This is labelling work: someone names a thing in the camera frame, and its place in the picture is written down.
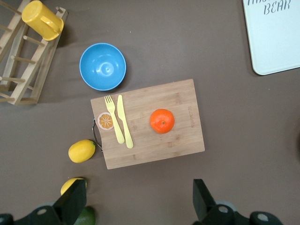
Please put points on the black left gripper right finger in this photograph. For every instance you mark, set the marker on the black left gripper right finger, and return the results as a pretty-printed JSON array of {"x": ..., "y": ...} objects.
[{"x": 201, "y": 199}]

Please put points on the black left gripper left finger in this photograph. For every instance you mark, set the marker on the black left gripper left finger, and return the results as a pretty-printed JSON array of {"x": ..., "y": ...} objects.
[{"x": 72, "y": 201}]

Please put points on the orange mandarin fruit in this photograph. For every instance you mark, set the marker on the orange mandarin fruit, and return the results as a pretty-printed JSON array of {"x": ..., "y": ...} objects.
[{"x": 162, "y": 121}]

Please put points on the yellow lemon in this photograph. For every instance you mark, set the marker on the yellow lemon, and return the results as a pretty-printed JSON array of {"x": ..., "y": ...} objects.
[
  {"x": 66, "y": 185},
  {"x": 82, "y": 151}
]

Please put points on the green avocado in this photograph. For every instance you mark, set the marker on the green avocado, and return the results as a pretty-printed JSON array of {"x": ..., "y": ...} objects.
[{"x": 87, "y": 216}]

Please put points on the wooden cutting board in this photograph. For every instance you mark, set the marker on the wooden cutting board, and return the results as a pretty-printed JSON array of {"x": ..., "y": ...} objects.
[{"x": 152, "y": 150}]

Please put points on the toy orange slice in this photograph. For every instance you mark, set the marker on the toy orange slice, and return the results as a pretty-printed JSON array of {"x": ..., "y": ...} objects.
[{"x": 104, "y": 120}]

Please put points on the yellow plastic fork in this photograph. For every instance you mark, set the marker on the yellow plastic fork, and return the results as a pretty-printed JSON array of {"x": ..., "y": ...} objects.
[{"x": 112, "y": 112}]

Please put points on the yellow plastic knife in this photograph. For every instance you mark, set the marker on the yellow plastic knife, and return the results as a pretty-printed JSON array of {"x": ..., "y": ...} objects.
[{"x": 120, "y": 110}]

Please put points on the blue bowl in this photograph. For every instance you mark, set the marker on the blue bowl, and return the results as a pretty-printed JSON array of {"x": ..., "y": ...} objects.
[{"x": 103, "y": 66}]

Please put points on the wooden drying rack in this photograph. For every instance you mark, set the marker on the wooden drying rack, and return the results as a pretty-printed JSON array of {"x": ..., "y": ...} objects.
[{"x": 28, "y": 70}]

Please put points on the cream tray with bear print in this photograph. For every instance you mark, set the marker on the cream tray with bear print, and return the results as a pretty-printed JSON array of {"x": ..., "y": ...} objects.
[{"x": 274, "y": 42}]

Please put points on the yellow mug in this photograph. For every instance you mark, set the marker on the yellow mug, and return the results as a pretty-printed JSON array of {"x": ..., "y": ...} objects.
[{"x": 37, "y": 16}]

